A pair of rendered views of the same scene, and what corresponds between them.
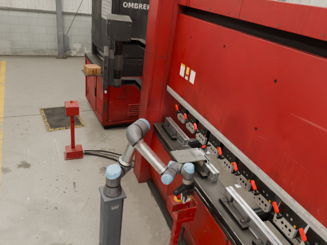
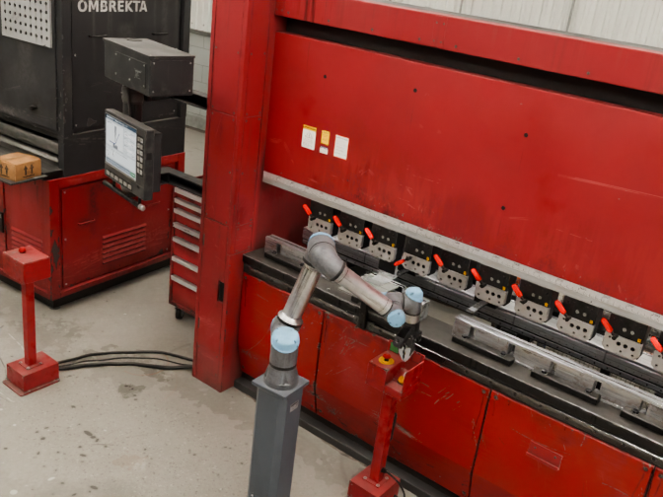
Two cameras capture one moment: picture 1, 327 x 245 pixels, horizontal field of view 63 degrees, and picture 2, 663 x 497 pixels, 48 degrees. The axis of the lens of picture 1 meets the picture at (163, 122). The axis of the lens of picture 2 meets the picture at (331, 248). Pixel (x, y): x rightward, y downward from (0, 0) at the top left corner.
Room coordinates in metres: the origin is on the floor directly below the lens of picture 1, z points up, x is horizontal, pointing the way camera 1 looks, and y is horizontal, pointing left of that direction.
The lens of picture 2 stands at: (-0.83, 1.52, 2.53)
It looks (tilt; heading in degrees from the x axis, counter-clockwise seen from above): 22 degrees down; 331
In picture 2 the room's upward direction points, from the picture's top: 7 degrees clockwise
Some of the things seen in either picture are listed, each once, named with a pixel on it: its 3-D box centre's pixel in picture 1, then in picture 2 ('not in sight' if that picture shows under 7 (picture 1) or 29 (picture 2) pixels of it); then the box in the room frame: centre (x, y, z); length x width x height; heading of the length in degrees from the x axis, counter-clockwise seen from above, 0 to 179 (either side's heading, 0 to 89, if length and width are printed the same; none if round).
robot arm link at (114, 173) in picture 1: (114, 174); (284, 345); (1.67, 0.33, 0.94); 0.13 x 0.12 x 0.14; 158
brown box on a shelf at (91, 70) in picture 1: (91, 69); (14, 166); (3.94, 1.19, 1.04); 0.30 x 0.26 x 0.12; 30
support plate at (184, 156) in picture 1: (188, 155); (368, 287); (2.00, -0.25, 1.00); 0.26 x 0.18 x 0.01; 116
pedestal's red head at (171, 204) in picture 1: (181, 205); (395, 369); (1.64, -0.24, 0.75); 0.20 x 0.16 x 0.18; 26
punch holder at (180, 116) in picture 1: (185, 113); (325, 217); (2.45, -0.20, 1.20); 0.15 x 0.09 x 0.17; 26
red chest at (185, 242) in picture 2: not in sight; (222, 255); (3.57, -0.05, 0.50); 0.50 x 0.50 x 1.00; 26
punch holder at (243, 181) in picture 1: (247, 175); (495, 283); (1.55, -0.64, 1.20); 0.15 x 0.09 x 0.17; 26
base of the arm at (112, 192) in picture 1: (112, 186); (281, 370); (1.66, 0.33, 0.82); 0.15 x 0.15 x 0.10
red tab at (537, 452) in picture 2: not in sight; (544, 455); (1.08, -0.69, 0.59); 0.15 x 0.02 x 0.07; 26
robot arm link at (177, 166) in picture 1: (174, 168); (391, 302); (1.60, -0.13, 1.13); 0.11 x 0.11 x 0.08; 68
